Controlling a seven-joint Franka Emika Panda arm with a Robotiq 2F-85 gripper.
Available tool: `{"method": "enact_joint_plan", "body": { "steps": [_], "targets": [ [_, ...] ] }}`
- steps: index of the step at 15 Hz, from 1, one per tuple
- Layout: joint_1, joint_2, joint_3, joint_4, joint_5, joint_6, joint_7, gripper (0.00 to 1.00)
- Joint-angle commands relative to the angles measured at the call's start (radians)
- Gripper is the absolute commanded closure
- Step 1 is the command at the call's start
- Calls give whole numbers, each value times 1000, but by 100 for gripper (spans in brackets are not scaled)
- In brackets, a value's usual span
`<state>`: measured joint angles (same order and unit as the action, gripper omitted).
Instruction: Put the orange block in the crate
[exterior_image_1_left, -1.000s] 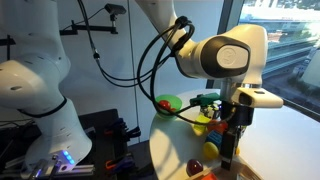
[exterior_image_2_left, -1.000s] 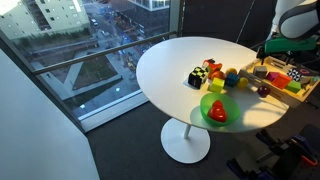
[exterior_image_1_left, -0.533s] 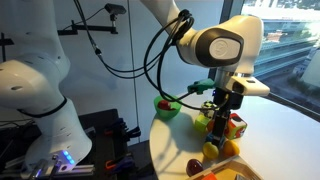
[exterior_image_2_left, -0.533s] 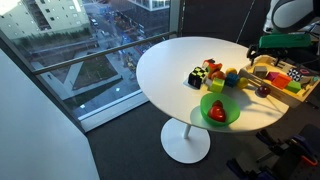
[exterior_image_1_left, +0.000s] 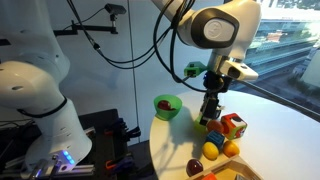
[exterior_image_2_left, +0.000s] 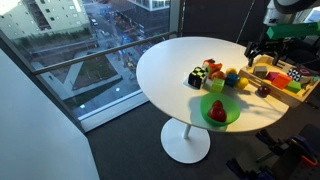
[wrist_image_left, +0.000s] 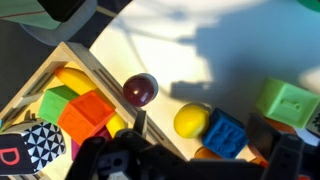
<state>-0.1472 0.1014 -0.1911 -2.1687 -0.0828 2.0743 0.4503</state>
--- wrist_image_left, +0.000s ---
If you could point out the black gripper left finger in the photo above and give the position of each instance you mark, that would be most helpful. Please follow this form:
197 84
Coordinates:
100 156

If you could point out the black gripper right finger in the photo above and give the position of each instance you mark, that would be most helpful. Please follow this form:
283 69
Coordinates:
283 153

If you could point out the orange block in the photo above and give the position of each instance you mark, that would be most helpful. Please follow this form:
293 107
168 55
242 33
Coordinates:
85 116

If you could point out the black white checkered block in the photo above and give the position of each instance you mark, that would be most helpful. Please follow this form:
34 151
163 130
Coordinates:
315 123

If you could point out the light green block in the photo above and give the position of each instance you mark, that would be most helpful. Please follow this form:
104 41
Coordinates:
286 101

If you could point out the blue block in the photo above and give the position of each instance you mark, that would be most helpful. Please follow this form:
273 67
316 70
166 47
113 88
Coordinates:
225 136

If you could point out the wooden crate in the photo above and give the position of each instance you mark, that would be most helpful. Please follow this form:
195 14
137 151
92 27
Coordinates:
100 71

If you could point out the pink toy piece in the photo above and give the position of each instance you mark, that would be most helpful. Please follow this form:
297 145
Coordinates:
75 148

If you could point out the black white patterned cube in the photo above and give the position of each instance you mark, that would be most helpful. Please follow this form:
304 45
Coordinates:
43 143

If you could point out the orange toy fruit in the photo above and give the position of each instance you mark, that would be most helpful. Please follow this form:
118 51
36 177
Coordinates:
206 154

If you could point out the dark purple toy plum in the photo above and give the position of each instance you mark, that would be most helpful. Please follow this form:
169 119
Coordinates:
140 90

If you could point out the yellow toy banana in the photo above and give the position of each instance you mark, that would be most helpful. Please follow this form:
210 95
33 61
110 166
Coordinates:
75 80

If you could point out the yellow toy lemon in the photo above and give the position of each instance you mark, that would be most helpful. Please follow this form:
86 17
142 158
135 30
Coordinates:
191 120

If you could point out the grey rounded plastic object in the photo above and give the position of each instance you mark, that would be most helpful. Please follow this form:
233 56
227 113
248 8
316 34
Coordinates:
76 28

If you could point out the green plastic bowl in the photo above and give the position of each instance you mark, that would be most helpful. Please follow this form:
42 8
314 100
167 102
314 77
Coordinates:
311 4

